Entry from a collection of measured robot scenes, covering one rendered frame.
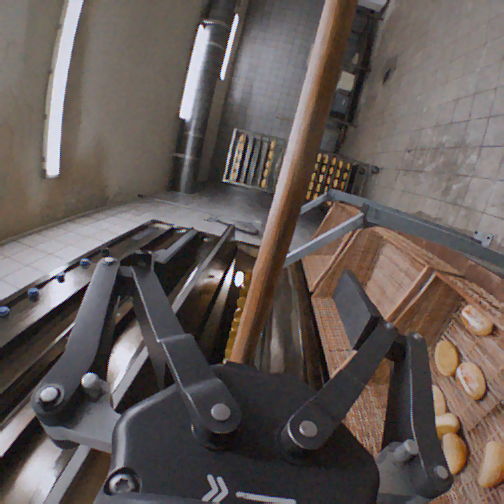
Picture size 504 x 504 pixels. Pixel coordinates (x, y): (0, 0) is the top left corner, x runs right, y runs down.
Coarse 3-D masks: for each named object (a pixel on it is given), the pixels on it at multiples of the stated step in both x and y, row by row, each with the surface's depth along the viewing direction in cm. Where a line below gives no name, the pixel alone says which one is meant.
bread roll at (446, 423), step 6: (444, 414) 45; (450, 414) 44; (438, 420) 45; (444, 420) 43; (450, 420) 42; (456, 420) 42; (438, 426) 44; (444, 426) 43; (450, 426) 42; (456, 426) 41; (438, 432) 44; (444, 432) 43; (450, 432) 42; (456, 432) 41
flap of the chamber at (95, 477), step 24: (216, 264) 123; (192, 288) 86; (192, 312) 87; (144, 360) 52; (120, 384) 44; (144, 384) 51; (120, 408) 40; (96, 456) 31; (72, 480) 24; (96, 480) 29
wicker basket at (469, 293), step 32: (480, 288) 51; (416, 320) 59; (448, 320) 58; (480, 352) 45; (384, 384) 68; (448, 384) 52; (352, 416) 59; (384, 416) 57; (480, 416) 38; (480, 448) 34
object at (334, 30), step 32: (352, 0) 15; (320, 32) 17; (320, 64) 18; (320, 96) 18; (320, 128) 20; (288, 160) 21; (288, 192) 22; (288, 224) 23; (256, 288) 26; (256, 320) 27
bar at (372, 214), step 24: (336, 192) 103; (360, 216) 60; (384, 216) 58; (408, 216) 103; (312, 240) 65; (432, 240) 59; (456, 240) 58; (480, 240) 102; (288, 264) 67; (264, 336) 37; (264, 360) 32
